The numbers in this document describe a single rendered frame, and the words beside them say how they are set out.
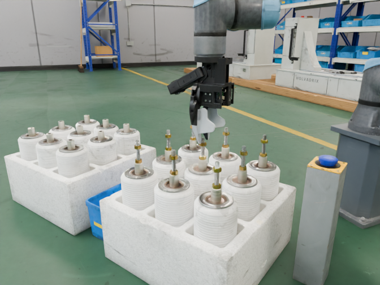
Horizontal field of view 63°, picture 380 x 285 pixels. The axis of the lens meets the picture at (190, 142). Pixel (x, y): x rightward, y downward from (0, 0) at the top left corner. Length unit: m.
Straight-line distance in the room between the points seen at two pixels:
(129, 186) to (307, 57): 3.03
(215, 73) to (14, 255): 0.75
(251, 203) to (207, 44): 0.38
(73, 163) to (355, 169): 0.90
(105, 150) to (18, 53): 6.02
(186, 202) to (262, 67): 3.64
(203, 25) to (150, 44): 6.61
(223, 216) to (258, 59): 3.66
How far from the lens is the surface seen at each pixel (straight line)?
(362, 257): 1.04
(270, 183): 0.84
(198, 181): 0.79
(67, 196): 1.00
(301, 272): 0.88
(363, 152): 1.11
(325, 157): 0.75
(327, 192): 0.75
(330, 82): 3.17
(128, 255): 0.85
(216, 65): 0.72
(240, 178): 0.76
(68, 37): 7.01
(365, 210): 1.18
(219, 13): 0.72
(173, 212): 0.72
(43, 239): 1.08
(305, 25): 3.68
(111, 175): 1.07
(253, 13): 0.74
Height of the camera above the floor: 0.58
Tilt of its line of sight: 18 degrees down
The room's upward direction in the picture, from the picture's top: straight up
